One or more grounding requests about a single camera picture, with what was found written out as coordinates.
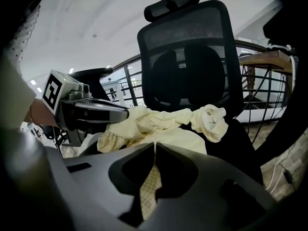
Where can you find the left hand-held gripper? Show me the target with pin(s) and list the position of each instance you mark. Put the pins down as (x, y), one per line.
(51, 90)

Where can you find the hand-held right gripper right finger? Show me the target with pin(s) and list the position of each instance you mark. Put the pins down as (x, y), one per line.
(209, 177)

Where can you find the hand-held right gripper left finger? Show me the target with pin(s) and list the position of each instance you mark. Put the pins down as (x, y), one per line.
(84, 189)

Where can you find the cream clothes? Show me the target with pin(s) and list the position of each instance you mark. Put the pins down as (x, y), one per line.
(149, 124)

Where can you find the person's left forearm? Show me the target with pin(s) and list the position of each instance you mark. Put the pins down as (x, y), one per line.
(43, 114)

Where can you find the black metal railing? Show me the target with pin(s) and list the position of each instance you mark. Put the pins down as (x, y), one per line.
(127, 85)

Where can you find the black mesh office chair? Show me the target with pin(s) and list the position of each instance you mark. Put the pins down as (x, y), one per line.
(192, 80)

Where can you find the person's black white starred shirt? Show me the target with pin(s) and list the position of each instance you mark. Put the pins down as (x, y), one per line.
(21, 37)

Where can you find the brown wooden side table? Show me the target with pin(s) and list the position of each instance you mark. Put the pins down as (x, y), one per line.
(264, 58)

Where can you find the black white backpack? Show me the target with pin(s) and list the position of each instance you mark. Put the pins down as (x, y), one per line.
(279, 25)

